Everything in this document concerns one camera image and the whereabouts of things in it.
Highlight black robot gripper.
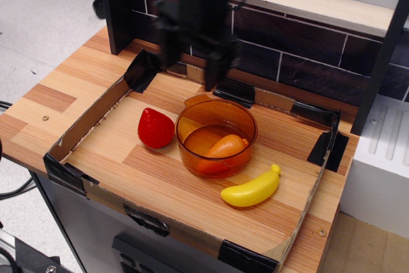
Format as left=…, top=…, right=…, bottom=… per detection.
left=155, top=0, right=238, bottom=91

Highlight orange toy carrot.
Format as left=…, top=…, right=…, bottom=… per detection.
left=197, top=134, right=249, bottom=176

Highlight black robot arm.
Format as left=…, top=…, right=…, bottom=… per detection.
left=155, top=0, right=238, bottom=91

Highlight taped cardboard fence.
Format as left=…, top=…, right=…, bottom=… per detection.
left=43, top=49, right=357, bottom=272

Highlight transparent orange plastic pot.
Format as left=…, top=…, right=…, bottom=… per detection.
left=175, top=95, right=258, bottom=178

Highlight red toy strawberry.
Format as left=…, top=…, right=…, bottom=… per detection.
left=137, top=108, right=174, bottom=149

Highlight dark brick backsplash panel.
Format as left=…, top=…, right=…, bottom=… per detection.
left=103, top=0, right=408, bottom=135

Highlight yellow toy banana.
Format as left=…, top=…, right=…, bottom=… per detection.
left=220, top=164, right=281, bottom=207

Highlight white ribbed block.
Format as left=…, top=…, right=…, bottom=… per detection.
left=341, top=95, right=408, bottom=237

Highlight black cables on floor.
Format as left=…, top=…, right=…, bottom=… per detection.
left=0, top=100, right=36, bottom=202

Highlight black metal bracket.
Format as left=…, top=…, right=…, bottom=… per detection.
left=1, top=229, right=69, bottom=272

